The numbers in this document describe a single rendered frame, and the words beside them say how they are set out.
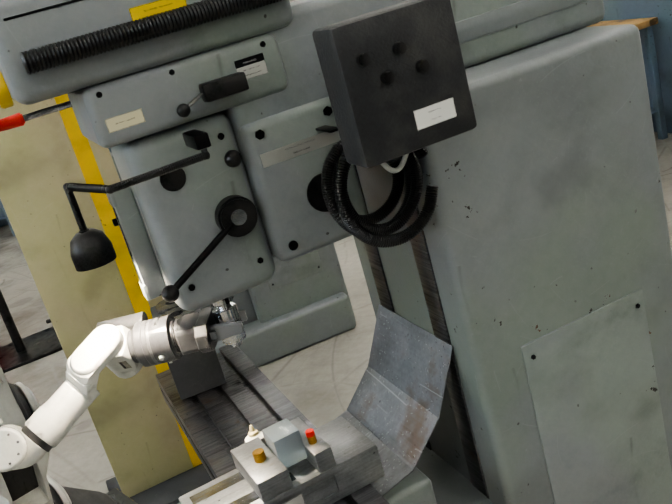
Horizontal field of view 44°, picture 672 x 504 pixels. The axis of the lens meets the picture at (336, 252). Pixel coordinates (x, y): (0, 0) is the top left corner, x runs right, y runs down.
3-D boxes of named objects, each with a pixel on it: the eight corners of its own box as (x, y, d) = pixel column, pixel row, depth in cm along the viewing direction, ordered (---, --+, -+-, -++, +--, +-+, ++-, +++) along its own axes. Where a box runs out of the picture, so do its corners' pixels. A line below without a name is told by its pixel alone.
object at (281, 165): (283, 267, 147) (239, 125, 139) (242, 241, 169) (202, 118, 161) (376, 229, 153) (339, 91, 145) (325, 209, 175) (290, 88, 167)
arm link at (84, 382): (125, 333, 156) (74, 390, 152) (144, 353, 163) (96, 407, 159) (103, 316, 159) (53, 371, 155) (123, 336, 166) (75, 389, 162)
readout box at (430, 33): (370, 171, 122) (333, 27, 115) (345, 164, 130) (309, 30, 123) (483, 128, 128) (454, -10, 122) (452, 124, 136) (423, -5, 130)
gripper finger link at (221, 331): (245, 333, 157) (214, 340, 157) (240, 318, 156) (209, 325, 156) (244, 336, 155) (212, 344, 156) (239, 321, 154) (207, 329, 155)
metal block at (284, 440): (282, 470, 150) (273, 442, 148) (270, 457, 156) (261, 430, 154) (307, 457, 152) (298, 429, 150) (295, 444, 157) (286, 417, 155)
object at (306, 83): (244, 148, 141) (208, 30, 135) (209, 138, 162) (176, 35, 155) (611, 19, 166) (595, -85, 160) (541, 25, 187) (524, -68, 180)
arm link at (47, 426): (93, 405, 154) (17, 490, 148) (92, 403, 164) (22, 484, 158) (48, 367, 153) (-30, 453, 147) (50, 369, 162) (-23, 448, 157)
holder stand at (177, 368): (181, 401, 207) (154, 330, 201) (171, 368, 228) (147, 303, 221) (227, 383, 210) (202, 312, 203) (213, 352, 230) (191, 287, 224)
